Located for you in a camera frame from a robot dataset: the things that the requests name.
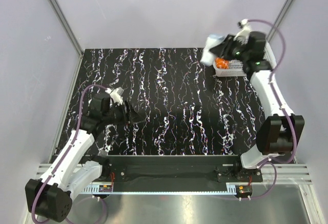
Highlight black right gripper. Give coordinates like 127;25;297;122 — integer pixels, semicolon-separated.
209;35;249;63

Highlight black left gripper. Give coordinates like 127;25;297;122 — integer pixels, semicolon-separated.
103;100;144;127

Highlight light blue towel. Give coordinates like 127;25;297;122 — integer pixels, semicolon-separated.
200;34;228;66

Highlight orange and white towel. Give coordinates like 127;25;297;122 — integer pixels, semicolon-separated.
215;57;229;69

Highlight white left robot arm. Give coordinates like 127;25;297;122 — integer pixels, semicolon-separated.
25;90;145;223

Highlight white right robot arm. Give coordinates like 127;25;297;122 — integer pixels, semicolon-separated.
201;31;305;181

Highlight white plastic basket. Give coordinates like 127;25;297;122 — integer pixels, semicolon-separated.
213;36;273;78

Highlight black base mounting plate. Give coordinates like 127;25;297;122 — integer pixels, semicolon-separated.
81;154;263;184

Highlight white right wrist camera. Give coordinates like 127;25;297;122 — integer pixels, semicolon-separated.
234;19;252;43

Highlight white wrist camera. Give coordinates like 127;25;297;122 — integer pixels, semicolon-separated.
234;19;252;43
105;87;124;105

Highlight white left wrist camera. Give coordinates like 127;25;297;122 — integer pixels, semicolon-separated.
105;87;124;105

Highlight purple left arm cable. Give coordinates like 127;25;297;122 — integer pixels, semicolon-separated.
30;84;113;224

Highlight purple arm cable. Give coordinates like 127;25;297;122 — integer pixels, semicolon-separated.
30;84;113;224
245;18;299;201

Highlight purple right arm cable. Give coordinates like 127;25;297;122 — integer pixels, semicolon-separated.
245;18;299;201

